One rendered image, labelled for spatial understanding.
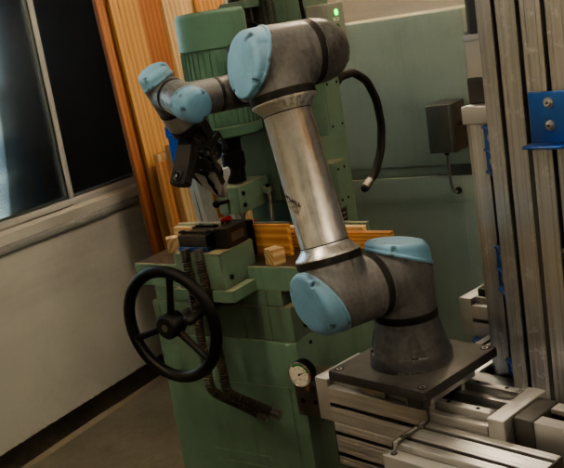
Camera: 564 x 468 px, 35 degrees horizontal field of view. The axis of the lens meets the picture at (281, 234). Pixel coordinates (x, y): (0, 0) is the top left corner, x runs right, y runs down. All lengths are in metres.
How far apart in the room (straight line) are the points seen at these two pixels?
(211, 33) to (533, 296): 1.02
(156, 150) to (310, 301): 2.37
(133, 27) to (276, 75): 2.36
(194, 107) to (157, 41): 2.13
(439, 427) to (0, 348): 2.14
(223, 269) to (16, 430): 1.62
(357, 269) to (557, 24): 0.51
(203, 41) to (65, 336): 1.76
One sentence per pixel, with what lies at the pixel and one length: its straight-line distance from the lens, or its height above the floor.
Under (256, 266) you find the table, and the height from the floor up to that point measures 0.90.
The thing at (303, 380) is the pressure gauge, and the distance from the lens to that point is 2.11.
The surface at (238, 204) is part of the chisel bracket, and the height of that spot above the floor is 1.03.
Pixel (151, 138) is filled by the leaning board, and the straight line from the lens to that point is 3.80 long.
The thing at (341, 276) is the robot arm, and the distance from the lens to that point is 1.50.
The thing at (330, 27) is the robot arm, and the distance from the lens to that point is 1.59.
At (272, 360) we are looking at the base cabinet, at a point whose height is 0.66.
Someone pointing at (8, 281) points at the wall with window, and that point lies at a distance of 3.45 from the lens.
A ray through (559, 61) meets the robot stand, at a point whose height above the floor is 1.32.
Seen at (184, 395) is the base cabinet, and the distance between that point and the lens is 2.45.
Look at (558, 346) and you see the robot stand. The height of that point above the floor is 0.83.
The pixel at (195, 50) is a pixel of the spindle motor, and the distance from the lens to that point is 2.22.
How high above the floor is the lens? 1.45
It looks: 13 degrees down
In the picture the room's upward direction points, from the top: 9 degrees counter-clockwise
